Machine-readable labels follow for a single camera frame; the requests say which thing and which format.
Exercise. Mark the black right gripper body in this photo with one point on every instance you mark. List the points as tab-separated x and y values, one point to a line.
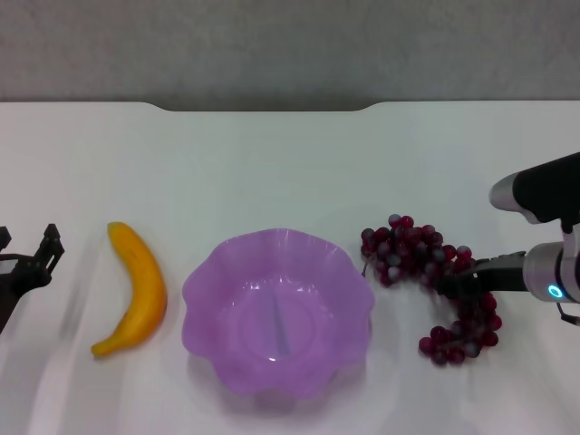
503	276

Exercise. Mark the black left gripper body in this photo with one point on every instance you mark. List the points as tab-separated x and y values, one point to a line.
18	276

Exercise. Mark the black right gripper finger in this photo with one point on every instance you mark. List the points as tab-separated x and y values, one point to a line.
460	285

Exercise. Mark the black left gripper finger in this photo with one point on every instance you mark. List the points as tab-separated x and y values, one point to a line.
4	238
49	251

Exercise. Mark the dark red grape bunch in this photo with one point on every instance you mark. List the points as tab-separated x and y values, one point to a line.
408	254

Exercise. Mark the yellow banana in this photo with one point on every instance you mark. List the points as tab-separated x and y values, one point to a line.
144	281

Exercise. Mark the purple wavy plastic bowl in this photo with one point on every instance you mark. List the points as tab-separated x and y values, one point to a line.
254	317

